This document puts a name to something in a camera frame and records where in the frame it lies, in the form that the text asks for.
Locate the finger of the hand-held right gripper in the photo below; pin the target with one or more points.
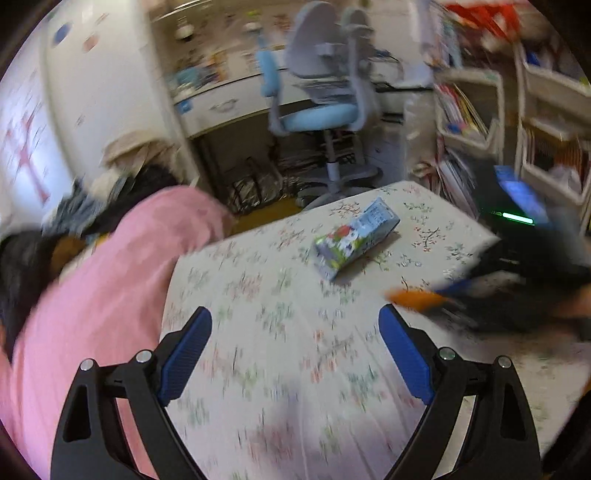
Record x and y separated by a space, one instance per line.
459 284
452 307

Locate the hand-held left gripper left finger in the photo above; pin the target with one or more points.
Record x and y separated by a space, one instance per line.
184 348

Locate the brown garment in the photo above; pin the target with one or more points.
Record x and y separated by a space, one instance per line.
69 251

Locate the pile of clothes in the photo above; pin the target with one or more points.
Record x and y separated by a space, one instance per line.
92 203

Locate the pink blanket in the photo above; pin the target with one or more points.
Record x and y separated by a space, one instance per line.
101 304

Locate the row of books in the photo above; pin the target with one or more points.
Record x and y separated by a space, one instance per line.
461 110

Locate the blue grey office chair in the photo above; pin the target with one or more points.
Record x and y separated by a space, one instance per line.
318 115

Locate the beige cloth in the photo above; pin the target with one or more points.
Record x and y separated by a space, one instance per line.
134 147

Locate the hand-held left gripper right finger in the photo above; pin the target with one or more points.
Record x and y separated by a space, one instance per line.
406 350

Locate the orange carrot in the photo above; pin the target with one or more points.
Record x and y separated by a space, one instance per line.
411 297

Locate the white storage shelf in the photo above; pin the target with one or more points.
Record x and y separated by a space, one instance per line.
554 152

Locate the white desk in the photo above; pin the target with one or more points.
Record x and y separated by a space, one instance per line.
231 99

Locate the blue milk carton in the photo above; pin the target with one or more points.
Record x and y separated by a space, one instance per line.
355 240

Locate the white bookshelf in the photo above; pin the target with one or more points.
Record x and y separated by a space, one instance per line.
466 134

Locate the black puffer jacket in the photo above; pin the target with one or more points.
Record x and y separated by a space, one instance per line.
23 277

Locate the red cloth item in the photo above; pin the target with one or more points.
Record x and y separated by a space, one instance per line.
485 18

